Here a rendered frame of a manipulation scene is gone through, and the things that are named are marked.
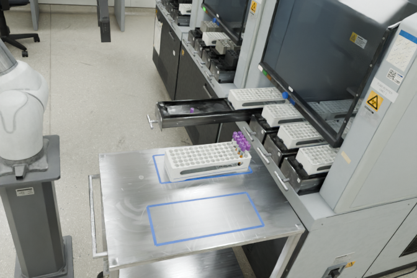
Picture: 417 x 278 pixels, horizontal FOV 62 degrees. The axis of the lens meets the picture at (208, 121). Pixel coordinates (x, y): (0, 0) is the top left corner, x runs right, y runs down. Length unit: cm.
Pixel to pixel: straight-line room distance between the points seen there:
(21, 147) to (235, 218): 78
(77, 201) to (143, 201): 115
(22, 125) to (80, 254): 92
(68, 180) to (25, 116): 111
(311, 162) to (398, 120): 35
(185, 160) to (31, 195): 63
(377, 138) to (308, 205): 38
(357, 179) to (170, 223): 64
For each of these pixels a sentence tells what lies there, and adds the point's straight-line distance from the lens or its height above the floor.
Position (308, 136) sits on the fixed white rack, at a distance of 151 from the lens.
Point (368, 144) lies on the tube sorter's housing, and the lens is 122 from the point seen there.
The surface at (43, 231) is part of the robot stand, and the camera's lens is 168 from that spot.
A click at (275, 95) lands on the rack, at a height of 87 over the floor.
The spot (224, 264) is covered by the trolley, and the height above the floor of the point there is 28.
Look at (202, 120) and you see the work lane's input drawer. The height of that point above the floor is 78.
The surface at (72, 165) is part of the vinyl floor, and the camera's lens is 247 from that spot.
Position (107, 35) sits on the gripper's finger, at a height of 123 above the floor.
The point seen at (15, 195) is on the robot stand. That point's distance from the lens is 151.
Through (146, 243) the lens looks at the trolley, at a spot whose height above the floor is 82.
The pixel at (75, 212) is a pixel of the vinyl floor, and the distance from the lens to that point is 219.
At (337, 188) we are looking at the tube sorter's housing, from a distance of 135.
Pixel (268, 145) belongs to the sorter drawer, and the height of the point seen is 77.
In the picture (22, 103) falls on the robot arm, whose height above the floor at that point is 96.
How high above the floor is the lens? 167
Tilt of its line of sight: 35 degrees down
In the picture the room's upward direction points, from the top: 11 degrees clockwise
